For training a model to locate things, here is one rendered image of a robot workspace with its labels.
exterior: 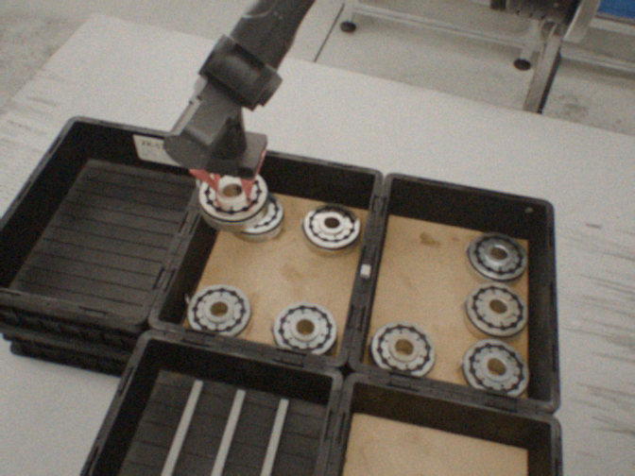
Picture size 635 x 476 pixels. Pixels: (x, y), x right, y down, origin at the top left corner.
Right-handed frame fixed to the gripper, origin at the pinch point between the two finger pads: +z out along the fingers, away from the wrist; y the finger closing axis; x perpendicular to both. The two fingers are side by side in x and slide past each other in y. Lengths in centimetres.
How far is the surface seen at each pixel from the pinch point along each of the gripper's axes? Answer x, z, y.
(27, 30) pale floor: 153, 107, -157
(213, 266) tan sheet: -1.5, 21.1, -5.3
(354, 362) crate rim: -18.3, 11.1, 22.7
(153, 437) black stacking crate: -32.5, 20.1, -4.0
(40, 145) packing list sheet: 29, 34, -59
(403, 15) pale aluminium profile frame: 193, 99, 10
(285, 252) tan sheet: 4.7, 21.7, 6.3
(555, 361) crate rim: -11, 12, 51
